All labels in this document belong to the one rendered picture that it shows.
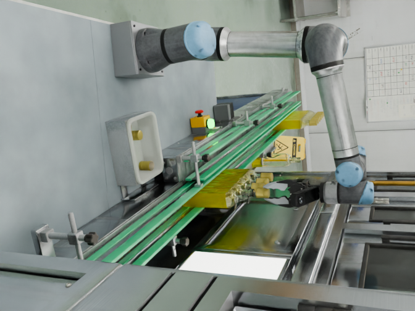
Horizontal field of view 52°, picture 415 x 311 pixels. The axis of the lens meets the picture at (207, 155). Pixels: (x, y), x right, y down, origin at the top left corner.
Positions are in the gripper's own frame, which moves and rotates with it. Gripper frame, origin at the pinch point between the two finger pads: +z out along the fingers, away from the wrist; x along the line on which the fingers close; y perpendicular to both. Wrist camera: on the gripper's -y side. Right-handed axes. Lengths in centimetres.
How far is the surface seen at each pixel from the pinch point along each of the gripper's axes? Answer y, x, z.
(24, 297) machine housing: -102, 12, 5
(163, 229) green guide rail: -26.1, -5.6, 27.7
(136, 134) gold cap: -20.5, 25.4, 37.6
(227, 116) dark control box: 59, 23, 36
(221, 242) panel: -13.9, -13.9, 13.0
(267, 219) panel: 6.6, -12.0, 2.6
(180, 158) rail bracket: -8.5, 14.8, 28.6
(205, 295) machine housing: -97, 14, -22
